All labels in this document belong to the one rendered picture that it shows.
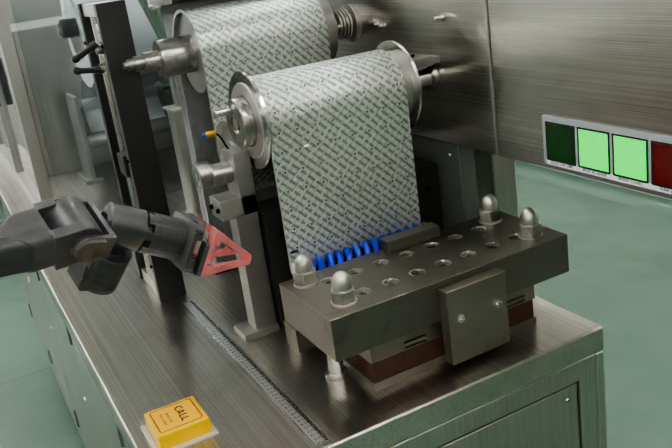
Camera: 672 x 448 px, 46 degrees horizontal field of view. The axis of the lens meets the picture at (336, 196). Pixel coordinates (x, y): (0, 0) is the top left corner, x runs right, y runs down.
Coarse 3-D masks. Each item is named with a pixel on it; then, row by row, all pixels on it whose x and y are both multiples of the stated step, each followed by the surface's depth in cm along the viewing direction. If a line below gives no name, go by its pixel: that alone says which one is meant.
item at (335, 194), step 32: (384, 128) 122; (288, 160) 116; (320, 160) 118; (352, 160) 121; (384, 160) 124; (288, 192) 117; (320, 192) 120; (352, 192) 122; (384, 192) 125; (416, 192) 128; (288, 224) 118; (320, 224) 121; (352, 224) 123; (384, 224) 126; (288, 256) 120
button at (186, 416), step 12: (192, 396) 109; (168, 408) 107; (180, 408) 106; (192, 408) 106; (156, 420) 104; (168, 420) 104; (180, 420) 104; (192, 420) 103; (204, 420) 103; (156, 432) 102; (168, 432) 101; (180, 432) 102; (192, 432) 103; (204, 432) 104; (156, 444) 103; (168, 444) 102
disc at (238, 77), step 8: (240, 72) 116; (232, 80) 120; (240, 80) 117; (248, 80) 114; (232, 88) 121; (256, 88) 112; (256, 96) 113; (264, 104) 112; (264, 112) 112; (264, 120) 112; (264, 128) 113; (264, 136) 114; (264, 144) 115; (264, 152) 116; (256, 160) 120; (264, 160) 117
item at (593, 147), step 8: (584, 136) 104; (592, 136) 102; (600, 136) 101; (584, 144) 104; (592, 144) 103; (600, 144) 102; (584, 152) 104; (592, 152) 103; (600, 152) 102; (584, 160) 105; (592, 160) 103; (600, 160) 102; (592, 168) 104; (600, 168) 103; (608, 168) 101
